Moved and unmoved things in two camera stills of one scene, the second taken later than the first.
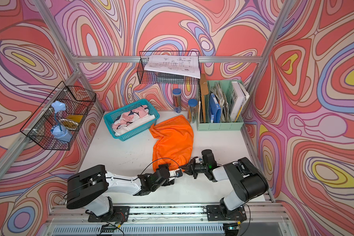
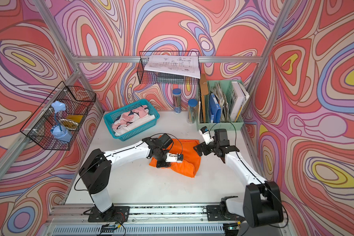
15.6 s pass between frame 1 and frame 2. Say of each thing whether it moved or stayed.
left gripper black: moved
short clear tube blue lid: stayed
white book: stayed
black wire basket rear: stayed
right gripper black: moved
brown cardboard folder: stayed
